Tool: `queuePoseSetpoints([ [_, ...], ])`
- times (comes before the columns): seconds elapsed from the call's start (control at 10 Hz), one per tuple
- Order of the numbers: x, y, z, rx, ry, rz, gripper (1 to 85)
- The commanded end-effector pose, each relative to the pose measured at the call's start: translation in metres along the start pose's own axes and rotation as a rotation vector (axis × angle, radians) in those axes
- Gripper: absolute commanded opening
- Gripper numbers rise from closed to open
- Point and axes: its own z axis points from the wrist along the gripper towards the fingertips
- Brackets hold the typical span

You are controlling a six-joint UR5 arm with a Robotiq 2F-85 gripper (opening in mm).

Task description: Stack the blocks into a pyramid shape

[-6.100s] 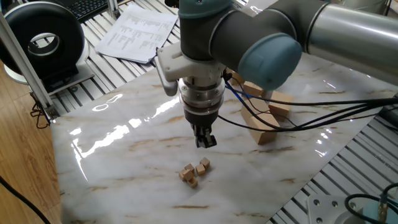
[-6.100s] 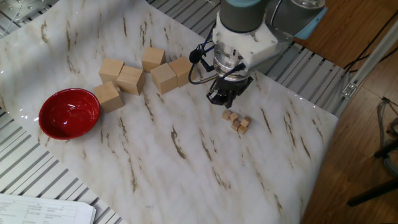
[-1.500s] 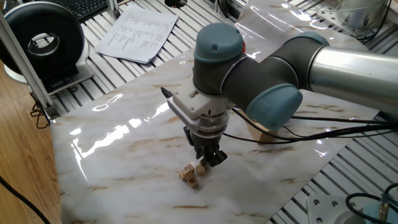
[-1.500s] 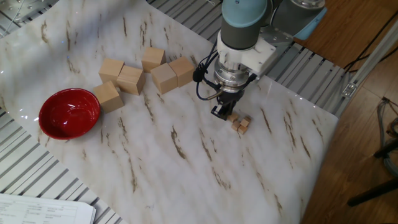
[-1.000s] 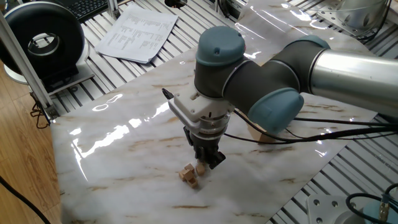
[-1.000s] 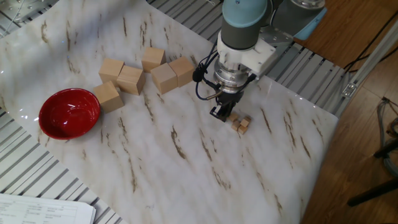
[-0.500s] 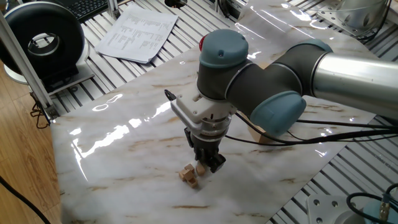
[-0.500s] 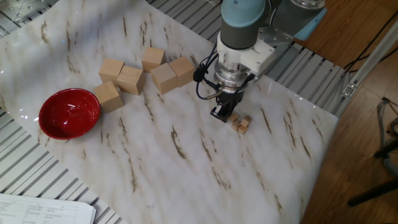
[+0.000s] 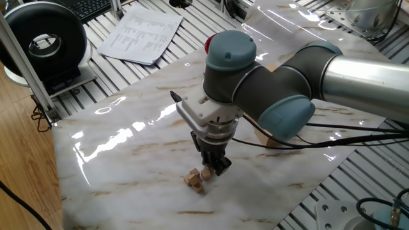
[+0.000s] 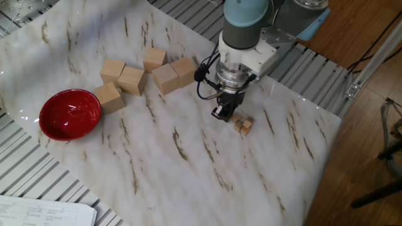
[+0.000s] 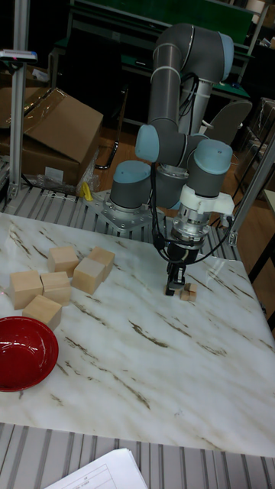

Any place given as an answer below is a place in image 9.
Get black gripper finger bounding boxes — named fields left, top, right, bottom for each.
left=200, top=152, right=214, bottom=170
left=212, top=155, right=233, bottom=177

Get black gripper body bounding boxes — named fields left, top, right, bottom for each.
left=190, top=130, right=231, bottom=162

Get white printed paper stack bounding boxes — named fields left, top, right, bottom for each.
left=97, top=3, right=184, bottom=66

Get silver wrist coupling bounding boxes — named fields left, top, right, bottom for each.
left=203, top=116, right=239, bottom=144

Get glossy marble pattern mat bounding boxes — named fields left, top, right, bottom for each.
left=50, top=0, right=409, bottom=230

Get red glossy bowl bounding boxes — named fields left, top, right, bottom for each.
left=204, top=33, right=218, bottom=55

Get black computer keyboard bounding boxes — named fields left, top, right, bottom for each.
left=62, top=0, right=128, bottom=24

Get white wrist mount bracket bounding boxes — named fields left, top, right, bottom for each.
left=169, top=90, right=245, bottom=137

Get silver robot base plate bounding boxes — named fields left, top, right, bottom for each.
left=314, top=199, right=378, bottom=230

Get grey device base plate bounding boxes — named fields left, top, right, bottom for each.
left=47, top=63, right=98, bottom=98

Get thick black cable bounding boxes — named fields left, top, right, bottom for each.
left=356, top=188, right=409, bottom=230

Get short aluminium post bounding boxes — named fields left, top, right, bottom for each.
left=110, top=0, right=125, bottom=20

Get thin black wire loops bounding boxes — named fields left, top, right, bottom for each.
left=31, top=95, right=52, bottom=132

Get metal cable connector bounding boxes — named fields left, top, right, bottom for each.
left=389, top=197, right=402, bottom=228

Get black round ring device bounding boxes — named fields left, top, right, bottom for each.
left=0, top=1, right=93, bottom=88

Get black floor cable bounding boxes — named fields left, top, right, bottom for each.
left=0, top=180, right=54, bottom=230

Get aluminium frame post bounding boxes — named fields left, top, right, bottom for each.
left=0, top=12, right=62, bottom=125

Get silver perforated mount plate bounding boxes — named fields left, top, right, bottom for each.
left=325, top=0, right=404, bottom=40

